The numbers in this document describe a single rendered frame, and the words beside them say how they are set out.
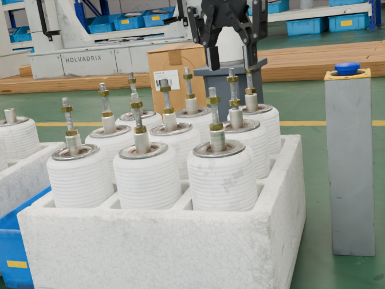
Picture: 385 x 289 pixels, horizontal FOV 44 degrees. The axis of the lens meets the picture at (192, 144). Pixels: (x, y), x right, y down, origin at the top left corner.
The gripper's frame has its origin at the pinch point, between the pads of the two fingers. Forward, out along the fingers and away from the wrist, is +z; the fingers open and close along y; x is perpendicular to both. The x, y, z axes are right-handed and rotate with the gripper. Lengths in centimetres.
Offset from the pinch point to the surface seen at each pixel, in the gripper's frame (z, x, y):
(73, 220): 18.7, 25.8, 12.6
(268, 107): 10.5, -12.5, 1.6
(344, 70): 3.7, -11.3, -13.6
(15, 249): 27.7, 26.6, 31.1
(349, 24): 29, -427, 157
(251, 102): 9.1, -10.1, 3.8
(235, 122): 9.7, 0.9, -0.2
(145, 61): 20, -150, 175
